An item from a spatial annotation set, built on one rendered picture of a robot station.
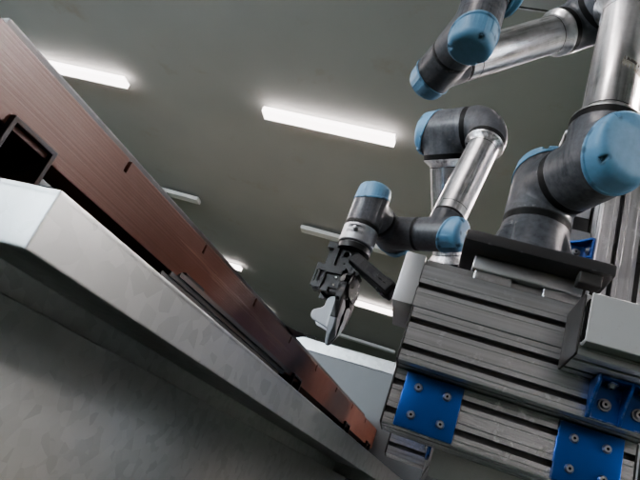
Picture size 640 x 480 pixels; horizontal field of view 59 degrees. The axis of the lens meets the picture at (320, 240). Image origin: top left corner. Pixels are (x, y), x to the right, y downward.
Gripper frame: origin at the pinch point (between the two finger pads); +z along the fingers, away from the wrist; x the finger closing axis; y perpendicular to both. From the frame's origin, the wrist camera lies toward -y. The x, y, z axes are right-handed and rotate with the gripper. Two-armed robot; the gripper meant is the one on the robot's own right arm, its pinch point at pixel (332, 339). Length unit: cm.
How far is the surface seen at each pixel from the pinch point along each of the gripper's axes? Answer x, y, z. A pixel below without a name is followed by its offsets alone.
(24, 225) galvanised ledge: 84, -15, 20
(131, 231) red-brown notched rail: 58, 4, 9
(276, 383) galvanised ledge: 54, -16, 19
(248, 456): 16.7, 0.6, 25.2
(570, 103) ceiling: -216, -27, -254
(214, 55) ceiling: -194, 249, -254
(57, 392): 60, 0, 26
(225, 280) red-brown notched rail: 36.9, 4.5, 5.4
